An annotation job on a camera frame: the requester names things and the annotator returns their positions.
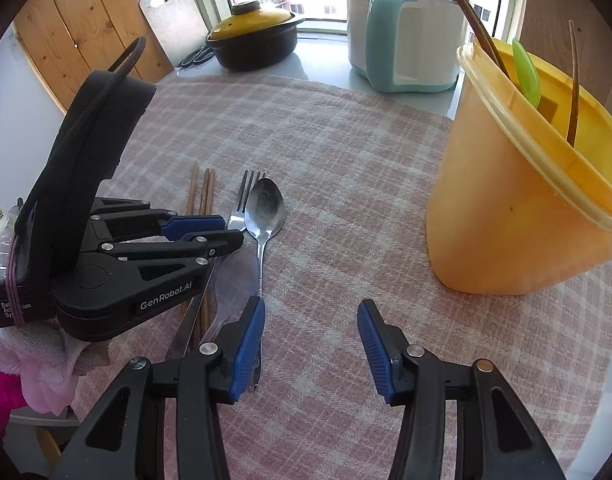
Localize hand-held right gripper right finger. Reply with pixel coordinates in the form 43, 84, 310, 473
357, 299, 568, 480

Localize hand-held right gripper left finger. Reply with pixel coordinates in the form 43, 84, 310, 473
50, 296, 267, 480

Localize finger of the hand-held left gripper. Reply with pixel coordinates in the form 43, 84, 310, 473
88, 197, 227, 242
100, 229, 245, 263

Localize metal spoon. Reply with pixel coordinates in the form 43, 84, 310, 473
245, 178, 285, 390

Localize yellow plastic container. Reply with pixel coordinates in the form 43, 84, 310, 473
426, 37, 612, 296

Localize green plastic spoon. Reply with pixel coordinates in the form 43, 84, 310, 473
512, 37, 541, 108

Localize person's left hand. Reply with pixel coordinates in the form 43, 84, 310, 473
0, 317, 111, 413

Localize clear plastic bag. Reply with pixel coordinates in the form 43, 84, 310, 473
0, 200, 24, 286

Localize pink plaid tablecloth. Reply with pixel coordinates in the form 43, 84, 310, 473
70, 75, 612, 480

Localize wooden plank board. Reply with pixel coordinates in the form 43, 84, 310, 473
13, 0, 174, 113

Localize black kitchen scissors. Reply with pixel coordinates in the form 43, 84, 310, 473
178, 46, 217, 70

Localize white cutting board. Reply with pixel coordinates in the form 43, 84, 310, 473
138, 0, 211, 68

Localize black clay pot yellow lid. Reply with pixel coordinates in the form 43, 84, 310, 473
206, 2, 307, 72

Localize stool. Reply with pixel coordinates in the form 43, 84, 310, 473
6, 405, 79, 466

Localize white teal electric pot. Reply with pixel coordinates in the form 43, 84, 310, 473
346, 0, 474, 93

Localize light wood panel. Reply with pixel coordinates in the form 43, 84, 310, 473
518, 0, 612, 136

